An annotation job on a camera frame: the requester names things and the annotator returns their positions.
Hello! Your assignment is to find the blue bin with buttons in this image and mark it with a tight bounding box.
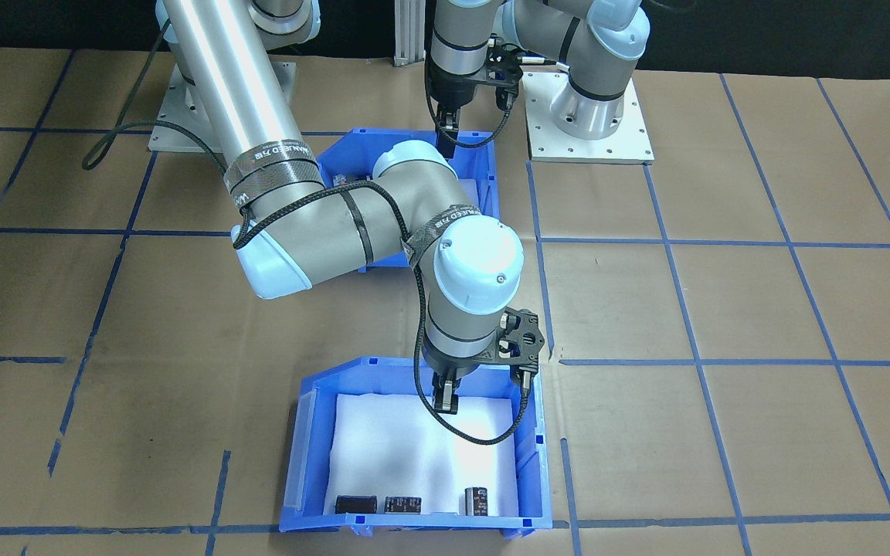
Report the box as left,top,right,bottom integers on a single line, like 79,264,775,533
314,127,501,271

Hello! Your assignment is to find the blue bin with capacitors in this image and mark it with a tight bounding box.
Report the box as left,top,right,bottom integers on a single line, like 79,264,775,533
279,355,554,537

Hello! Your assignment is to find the white foam liner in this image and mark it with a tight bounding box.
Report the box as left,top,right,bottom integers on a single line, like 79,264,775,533
324,392,521,517

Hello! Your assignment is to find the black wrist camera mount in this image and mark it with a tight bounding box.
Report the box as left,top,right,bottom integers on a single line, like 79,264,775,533
491,307,548,387
484,42,527,113

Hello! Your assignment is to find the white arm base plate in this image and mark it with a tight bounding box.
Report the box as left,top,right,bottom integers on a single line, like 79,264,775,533
526,71,656,164
148,62,297,154

